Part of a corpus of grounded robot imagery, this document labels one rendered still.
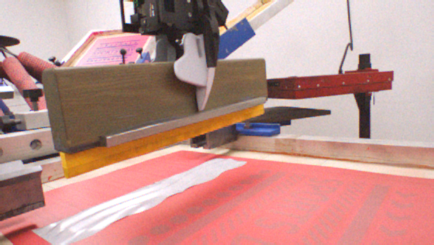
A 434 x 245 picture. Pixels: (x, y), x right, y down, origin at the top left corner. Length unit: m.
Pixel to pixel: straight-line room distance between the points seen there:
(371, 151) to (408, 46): 1.77
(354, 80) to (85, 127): 1.29
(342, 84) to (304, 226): 1.12
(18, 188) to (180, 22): 0.26
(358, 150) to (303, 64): 1.94
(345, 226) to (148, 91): 0.25
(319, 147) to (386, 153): 0.11
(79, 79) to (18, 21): 4.65
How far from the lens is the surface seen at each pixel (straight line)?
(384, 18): 2.35
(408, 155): 0.57
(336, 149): 0.59
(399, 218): 0.38
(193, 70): 0.36
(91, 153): 0.31
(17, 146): 0.67
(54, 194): 0.55
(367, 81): 1.53
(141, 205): 0.42
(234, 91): 0.46
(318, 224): 0.35
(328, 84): 1.37
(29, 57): 1.18
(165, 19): 0.34
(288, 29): 2.55
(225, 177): 0.50
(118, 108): 0.31
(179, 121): 0.35
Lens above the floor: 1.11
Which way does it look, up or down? 9 degrees down
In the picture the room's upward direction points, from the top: 4 degrees counter-clockwise
